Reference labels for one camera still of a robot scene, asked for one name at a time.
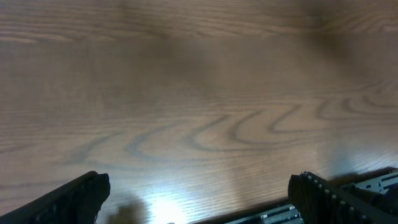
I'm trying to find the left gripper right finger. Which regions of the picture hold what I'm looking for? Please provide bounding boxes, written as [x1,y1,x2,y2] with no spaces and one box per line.
[288,170,397,224]

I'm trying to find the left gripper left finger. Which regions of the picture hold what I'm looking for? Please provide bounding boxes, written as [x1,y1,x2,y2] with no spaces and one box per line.
[1,171,111,224]

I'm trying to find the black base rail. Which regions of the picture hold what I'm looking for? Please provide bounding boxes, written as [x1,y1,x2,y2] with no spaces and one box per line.
[204,167,397,224]

